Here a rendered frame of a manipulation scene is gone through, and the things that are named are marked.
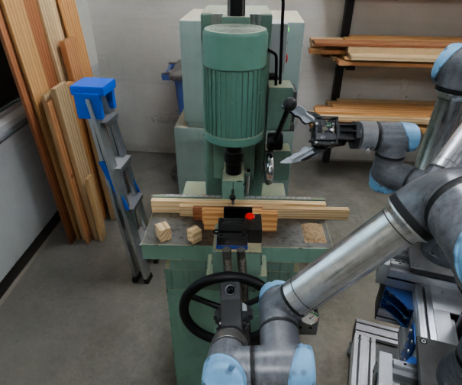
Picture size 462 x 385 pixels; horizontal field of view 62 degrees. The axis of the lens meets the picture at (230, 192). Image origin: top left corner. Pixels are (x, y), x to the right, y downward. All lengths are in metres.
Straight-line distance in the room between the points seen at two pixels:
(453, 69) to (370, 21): 2.27
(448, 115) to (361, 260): 0.72
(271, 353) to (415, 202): 0.34
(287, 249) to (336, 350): 1.01
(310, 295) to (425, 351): 0.49
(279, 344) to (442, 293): 0.85
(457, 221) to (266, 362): 0.37
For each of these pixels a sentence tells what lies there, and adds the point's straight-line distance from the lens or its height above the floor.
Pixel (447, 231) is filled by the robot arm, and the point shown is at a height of 1.36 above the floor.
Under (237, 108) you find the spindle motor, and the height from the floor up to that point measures 1.32.
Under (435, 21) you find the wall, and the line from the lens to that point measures 3.68.
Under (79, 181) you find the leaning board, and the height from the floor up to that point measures 0.46.
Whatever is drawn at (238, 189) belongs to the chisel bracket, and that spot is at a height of 1.04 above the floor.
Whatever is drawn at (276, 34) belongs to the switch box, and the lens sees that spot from 1.39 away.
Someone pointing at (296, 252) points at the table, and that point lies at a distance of 1.23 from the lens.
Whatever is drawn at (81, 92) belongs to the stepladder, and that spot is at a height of 1.13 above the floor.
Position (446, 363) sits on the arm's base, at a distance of 1.09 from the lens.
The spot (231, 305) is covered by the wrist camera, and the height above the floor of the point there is 1.03.
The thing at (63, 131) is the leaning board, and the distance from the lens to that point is 2.45.
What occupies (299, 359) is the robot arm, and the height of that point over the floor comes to 1.09.
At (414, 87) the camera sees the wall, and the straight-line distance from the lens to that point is 3.76.
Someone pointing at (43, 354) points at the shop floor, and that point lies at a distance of 2.24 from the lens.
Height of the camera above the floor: 1.67
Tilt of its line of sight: 32 degrees down
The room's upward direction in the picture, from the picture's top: 1 degrees clockwise
